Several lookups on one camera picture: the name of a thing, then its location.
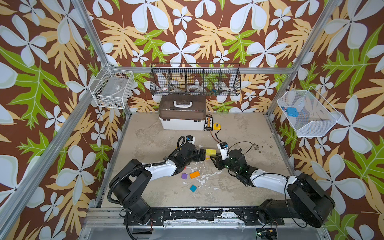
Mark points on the white wire basket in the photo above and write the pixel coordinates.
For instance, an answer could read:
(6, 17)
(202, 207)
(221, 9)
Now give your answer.
(316, 115)
(111, 88)

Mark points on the orange rectangular wood block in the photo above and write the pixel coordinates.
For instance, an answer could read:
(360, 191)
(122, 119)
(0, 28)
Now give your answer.
(194, 174)

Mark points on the blue small device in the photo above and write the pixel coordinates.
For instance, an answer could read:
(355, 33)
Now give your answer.
(292, 112)

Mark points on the aluminium frame post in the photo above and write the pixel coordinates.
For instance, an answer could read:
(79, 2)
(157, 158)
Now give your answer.
(314, 34)

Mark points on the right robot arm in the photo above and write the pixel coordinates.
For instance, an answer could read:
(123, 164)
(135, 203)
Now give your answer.
(304, 198)

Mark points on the white storage box brown lid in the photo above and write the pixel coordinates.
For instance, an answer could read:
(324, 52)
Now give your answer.
(183, 112)

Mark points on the yellow tape measure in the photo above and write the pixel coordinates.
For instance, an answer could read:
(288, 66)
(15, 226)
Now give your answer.
(217, 127)

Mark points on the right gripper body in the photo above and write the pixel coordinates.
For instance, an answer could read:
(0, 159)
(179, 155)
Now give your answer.
(220, 160)

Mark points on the white wire basket left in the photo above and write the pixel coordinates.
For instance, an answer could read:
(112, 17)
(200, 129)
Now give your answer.
(111, 88)

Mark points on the teal cube wood block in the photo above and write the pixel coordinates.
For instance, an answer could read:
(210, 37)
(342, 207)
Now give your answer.
(193, 188)

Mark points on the purple cube wood block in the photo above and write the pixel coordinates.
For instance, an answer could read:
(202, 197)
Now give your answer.
(184, 176)

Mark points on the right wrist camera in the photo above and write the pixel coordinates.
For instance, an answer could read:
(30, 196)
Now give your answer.
(223, 148)

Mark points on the black wire wall basket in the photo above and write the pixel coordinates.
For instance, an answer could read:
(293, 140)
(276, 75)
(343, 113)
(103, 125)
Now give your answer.
(209, 79)

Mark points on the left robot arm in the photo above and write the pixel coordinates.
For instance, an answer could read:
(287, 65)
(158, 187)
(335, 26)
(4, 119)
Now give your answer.
(127, 187)

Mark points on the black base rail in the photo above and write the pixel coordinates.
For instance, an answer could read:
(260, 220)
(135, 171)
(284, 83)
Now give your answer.
(249, 216)

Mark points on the white wire basket right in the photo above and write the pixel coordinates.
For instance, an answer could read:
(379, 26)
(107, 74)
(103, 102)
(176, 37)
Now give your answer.
(316, 115)

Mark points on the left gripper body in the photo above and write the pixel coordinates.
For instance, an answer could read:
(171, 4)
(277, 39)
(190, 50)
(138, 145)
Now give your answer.
(197, 153)

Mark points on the lime cube block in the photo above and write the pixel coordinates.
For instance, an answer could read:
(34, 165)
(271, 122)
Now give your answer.
(211, 152)

